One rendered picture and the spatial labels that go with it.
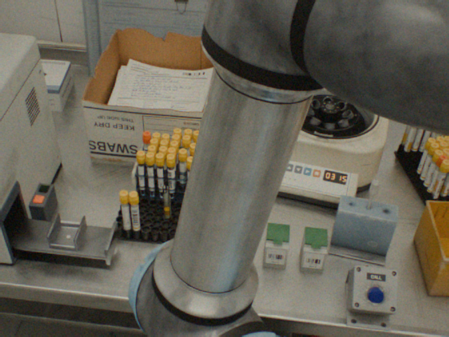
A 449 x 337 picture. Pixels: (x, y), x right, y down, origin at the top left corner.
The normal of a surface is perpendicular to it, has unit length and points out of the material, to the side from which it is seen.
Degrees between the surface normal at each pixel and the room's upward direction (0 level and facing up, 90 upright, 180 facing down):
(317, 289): 0
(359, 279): 30
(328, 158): 90
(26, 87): 90
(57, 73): 2
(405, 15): 60
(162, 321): 81
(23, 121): 90
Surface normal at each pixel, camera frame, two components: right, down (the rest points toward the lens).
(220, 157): -0.56, 0.44
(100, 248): 0.03, -0.73
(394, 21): -0.22, 0.20
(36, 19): -0.12, 0.67
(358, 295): -0.04, -0.30
